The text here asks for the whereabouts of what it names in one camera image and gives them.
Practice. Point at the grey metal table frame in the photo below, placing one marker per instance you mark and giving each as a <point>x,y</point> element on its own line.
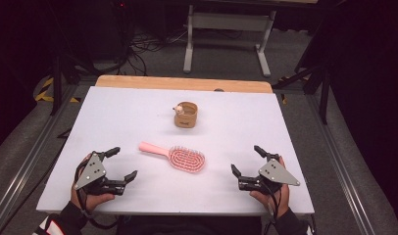
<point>229,22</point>

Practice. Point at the black stand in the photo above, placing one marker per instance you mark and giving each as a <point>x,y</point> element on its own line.
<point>324,98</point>
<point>57,84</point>

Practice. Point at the white table board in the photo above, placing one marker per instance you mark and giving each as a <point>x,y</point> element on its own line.
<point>128,114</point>

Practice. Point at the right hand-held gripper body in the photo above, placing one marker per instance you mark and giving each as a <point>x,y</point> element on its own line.
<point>275,173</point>

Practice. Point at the person's right hand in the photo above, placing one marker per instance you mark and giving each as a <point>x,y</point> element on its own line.
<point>283,200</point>

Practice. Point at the person's dark torso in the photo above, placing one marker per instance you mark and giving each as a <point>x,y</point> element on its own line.
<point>187,226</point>

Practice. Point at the dark curtain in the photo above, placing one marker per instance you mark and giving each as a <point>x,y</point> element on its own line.
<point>373,81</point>
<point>10,65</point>

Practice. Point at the pink hairbrush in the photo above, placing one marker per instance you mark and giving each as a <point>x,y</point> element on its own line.
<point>187,159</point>

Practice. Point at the yellow black hazard tape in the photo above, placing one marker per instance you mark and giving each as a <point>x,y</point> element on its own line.
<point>283,99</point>
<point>45,94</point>

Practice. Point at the person's left hand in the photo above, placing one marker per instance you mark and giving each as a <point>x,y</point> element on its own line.
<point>90,202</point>

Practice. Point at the grey metal floor rail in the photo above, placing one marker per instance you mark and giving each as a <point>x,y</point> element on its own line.
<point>30,160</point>
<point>337,166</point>

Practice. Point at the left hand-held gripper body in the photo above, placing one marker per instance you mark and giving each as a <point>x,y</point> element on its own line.
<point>90,171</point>

